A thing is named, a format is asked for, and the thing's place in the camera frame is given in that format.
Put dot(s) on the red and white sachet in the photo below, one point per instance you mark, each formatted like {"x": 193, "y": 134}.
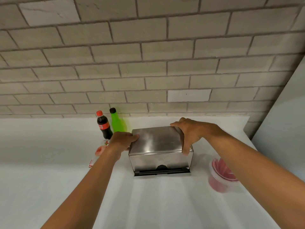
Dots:
{"x": 91, "y": 162}

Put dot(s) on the clear tub of red packets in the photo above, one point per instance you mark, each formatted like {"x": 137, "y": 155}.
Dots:
{"x": 221, "y": 175}

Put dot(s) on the stainless steel napkin dispenser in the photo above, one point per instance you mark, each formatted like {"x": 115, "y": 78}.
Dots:
{"x": 157, "y": 145}

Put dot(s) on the person's left hand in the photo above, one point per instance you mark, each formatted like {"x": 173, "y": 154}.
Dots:
{"x": 119, "y": 140}

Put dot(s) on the person's left fingers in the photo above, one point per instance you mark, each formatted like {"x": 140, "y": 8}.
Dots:
{"x": 131, "y": 139}

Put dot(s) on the cola bottle with red cap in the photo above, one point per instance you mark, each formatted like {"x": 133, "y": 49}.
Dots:
{"x": 104, "y": 126}

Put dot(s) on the person's left forearm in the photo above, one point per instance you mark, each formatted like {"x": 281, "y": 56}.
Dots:
{"x": 83, "y": 193}

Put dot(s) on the person's right thumb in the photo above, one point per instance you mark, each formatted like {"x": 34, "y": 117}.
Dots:
{"x": 186, "y": 146}

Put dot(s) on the pink crumpled packet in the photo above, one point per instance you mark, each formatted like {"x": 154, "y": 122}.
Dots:
{"x": 101, "y": 150}

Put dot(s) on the green bottle with black cap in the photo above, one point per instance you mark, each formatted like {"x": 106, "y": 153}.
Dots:
{"x": 117, "y": 122}

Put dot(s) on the person's right hand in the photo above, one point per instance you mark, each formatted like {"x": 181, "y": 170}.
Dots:
{"x": 195, "y": 131}

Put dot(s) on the person's right forearm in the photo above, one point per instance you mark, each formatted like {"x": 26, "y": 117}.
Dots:
{"x": 257, "y": 169}

